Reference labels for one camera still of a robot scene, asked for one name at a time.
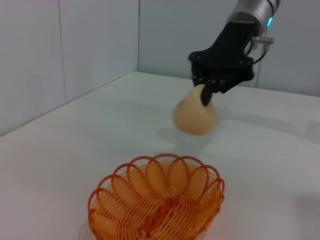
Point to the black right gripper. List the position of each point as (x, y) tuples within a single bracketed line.
[(225, 57)]

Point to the pale round bread bun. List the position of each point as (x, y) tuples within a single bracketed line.
[(195, 115)]

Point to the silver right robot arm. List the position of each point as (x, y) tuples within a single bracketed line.
[(255, 12)]

